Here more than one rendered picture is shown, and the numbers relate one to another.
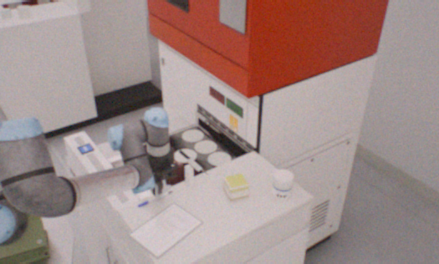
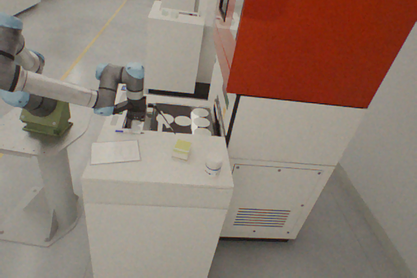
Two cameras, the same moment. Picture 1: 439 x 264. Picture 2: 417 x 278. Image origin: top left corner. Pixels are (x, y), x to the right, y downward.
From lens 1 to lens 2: 0.70 m
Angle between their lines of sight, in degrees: 20
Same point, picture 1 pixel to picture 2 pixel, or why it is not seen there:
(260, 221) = (177, 181)
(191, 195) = (153, 141)
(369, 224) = (326, 250)
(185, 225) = (128, 155)
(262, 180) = not seen: hidden behind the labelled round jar
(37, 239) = (53, 121)
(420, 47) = not seen: outside the picture
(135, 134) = (111, 73)
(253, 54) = (236, 57)
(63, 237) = (77, 131)
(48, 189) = not seen: outside the picture
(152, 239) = (100, 152)
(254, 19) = (242, 28)
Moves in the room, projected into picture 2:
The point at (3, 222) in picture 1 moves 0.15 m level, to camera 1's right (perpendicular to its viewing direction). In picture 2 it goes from (19, 94) to (41, 107)
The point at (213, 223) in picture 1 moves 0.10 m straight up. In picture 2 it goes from (146, 165) to (147, 147)
